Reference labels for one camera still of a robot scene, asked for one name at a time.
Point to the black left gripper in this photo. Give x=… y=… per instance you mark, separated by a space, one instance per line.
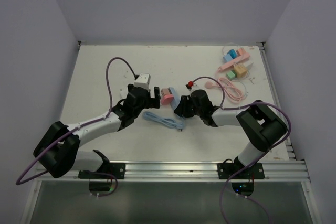
x=152 y=102

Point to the pink power strip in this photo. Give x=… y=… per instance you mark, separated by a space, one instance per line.
x=243 y=56

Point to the aluminium front rail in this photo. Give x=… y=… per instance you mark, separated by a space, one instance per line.
x=207 y=171

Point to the green charger plug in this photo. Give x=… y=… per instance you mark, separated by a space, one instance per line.
x=231 y=75

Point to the brown pink USB charger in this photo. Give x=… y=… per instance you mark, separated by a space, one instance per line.
x=165 y=92

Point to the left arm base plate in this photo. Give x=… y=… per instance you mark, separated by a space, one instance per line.
x=102 y=170

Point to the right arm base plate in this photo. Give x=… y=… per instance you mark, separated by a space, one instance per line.
x=227 y=170

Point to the light blue power strip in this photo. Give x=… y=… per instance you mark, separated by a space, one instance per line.
x=175 y=102

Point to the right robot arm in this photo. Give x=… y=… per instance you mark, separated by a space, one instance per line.
x=263 y=127

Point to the blue cube socket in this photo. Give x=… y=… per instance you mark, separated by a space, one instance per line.
x=233 y=53

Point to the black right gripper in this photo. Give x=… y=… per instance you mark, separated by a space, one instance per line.
x=181 y=110

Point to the light blue charger plug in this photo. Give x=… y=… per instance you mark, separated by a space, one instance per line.
x=227 y=58

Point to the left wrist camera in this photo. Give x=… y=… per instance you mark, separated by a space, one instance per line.
x=143 y=81

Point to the yellow cube socket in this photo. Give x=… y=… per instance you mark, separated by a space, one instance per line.
x=240 y=71

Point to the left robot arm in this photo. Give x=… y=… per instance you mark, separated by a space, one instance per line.
x=58 y=149

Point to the pink adapter plug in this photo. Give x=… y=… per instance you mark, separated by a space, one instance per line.
x=166 y=99

